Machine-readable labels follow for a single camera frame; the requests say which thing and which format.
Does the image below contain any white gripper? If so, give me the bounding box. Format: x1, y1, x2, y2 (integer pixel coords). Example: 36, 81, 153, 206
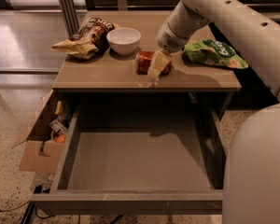
147, 22, 189, 80

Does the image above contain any red coke can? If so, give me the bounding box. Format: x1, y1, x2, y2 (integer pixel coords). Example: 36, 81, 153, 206
135, 50, 173, 76

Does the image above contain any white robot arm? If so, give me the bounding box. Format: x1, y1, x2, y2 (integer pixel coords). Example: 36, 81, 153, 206
148, 0, 280, 224

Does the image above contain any grey cabinet with top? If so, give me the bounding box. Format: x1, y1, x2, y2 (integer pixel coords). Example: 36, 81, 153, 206
53, 11, 241, 116

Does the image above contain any open grey top drawer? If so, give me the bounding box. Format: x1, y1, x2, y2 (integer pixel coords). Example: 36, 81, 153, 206
32, 101, 225, 215

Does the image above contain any white ceramic bowl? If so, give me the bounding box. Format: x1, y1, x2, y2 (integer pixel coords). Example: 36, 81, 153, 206
106, 27, 141, 56

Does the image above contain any green chip bag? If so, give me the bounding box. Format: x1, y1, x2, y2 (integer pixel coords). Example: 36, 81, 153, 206
184, 39, 248, 69

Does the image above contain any brown chip bag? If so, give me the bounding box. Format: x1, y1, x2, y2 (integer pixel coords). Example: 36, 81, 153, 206
51, 18, 119, 60

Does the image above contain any cardboard box with items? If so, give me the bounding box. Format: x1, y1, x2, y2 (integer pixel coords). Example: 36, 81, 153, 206
13, 91, 71, 173

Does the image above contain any black floor cable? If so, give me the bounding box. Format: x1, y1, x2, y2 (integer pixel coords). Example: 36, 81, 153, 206
0, 184, 55, 224

